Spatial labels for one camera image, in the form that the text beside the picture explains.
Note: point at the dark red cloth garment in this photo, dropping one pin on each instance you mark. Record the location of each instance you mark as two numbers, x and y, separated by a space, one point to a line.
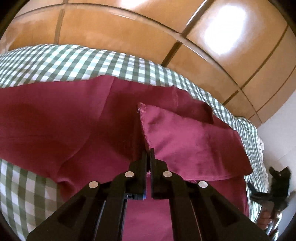
82 131

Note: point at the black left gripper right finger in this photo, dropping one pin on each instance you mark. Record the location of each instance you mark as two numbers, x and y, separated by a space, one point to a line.
199 213

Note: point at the person's right hand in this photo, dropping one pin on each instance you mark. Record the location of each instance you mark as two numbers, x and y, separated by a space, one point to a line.
268 217

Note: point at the green white checkered bedspread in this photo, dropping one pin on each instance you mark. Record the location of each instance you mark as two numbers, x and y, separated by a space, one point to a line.
28 199

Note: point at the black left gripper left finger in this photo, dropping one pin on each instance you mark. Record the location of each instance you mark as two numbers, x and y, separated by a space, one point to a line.
97 211

